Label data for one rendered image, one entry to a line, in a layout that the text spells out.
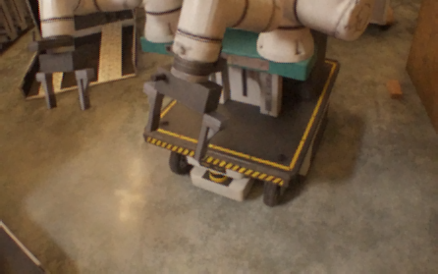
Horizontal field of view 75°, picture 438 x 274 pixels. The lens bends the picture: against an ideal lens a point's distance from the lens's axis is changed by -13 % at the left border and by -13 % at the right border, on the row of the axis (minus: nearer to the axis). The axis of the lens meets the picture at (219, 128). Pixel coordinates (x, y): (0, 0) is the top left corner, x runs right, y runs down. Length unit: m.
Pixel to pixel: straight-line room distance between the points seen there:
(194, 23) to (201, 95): 0.13
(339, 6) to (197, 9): 0.40
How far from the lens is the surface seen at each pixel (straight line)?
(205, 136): 0.63
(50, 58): 0.91
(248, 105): 1.51
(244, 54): 1.09
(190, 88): 0.61
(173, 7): 1.21
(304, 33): 1.04
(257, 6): 0.64
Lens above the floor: 1.23
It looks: 40 degrees down
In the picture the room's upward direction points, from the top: 6 degrees counter-clockwise
